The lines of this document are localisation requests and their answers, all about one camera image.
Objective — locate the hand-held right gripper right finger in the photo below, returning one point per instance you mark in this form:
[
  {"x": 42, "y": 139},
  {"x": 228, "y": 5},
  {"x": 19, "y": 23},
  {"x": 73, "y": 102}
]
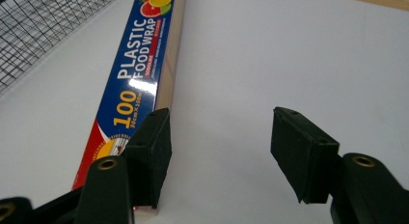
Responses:
[{"x": 308, "y": 153}]

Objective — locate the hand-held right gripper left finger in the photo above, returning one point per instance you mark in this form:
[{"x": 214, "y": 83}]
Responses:
[{"x": 141, "y": 172}]

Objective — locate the blue plastic wrap box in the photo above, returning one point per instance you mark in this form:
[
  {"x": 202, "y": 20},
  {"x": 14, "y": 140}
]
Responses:
[{"x": 135, "y": 76}]

